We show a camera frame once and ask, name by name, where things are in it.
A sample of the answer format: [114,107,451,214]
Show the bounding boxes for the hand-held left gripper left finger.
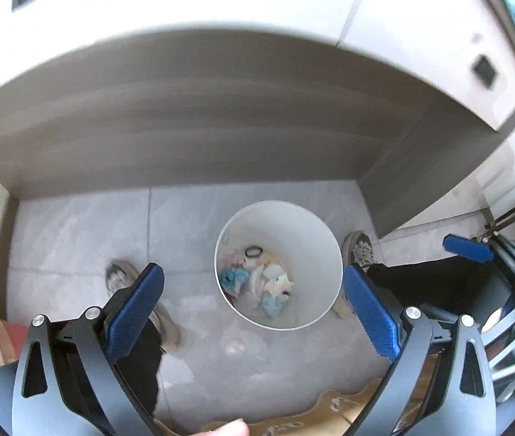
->
[0,262,167,436]

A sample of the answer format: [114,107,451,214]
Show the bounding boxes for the red object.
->
[1,320,30,368]

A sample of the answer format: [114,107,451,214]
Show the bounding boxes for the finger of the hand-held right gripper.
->
[443,233,515,278]

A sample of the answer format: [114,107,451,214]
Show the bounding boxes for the blue wrapper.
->
[220,267,252,297]

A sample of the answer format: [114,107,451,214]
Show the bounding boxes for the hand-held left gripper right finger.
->
[343,264,499,436]

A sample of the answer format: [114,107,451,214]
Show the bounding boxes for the person's sneaker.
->
[105,260,181,353]
[332,231,379,319]

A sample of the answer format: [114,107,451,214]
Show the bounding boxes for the grey desk panel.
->
[0,22,506,239]

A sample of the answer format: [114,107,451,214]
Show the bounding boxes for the white trash bin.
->
[214,200,344,329]

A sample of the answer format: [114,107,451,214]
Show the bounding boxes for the trash pieces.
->
[262,261,295,296]

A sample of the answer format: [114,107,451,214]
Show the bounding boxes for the person's left hand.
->
[203,420,251,436]

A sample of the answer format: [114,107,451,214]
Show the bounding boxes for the white desk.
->
[0,0,515,134]

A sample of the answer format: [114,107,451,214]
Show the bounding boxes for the person's left sneaker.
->
[105,260,181,353]

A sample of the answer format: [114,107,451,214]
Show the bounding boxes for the black trousers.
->
[114,254,515,419]

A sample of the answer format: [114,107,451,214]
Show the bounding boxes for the person's right sneaker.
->
[332,231,379,319]

